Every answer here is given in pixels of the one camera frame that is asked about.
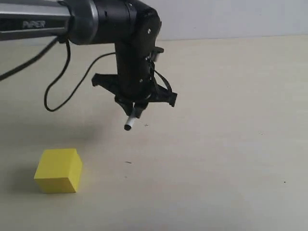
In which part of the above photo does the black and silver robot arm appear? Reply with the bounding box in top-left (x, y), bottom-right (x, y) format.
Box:
top-left (0, 0), bottom-right (177, 118)

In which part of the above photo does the yellow cube block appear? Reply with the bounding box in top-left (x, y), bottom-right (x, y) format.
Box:
top-left (34, 148), bottom-right (83, 194)

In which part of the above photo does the black and white marker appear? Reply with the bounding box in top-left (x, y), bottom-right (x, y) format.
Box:
top-left (124, 108), bottom-right (136, 131)

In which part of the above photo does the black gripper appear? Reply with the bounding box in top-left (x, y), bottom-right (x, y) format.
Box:
top-left (91, 69), bottom-right (177, 118)

